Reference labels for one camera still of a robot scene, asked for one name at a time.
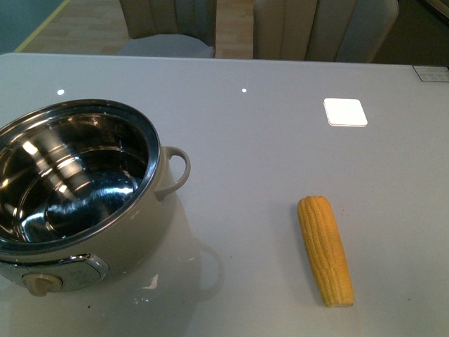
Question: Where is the yellow corn cob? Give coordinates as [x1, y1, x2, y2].
[297, 196, 354, 308]

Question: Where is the beige electric cooking pot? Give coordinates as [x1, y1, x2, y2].
[1, 99, 191, 296]

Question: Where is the beige chair on left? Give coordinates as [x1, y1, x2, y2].
[118, 0, 217, 58]

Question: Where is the beige chair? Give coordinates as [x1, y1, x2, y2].
[253, 0, 398, 63]
[118, 0, 217, 58]

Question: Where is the beige chair on right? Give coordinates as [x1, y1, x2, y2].
[253, 0, 398, 63]

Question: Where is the label sticker on table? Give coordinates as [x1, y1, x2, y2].
[413, 65, 449, 83]

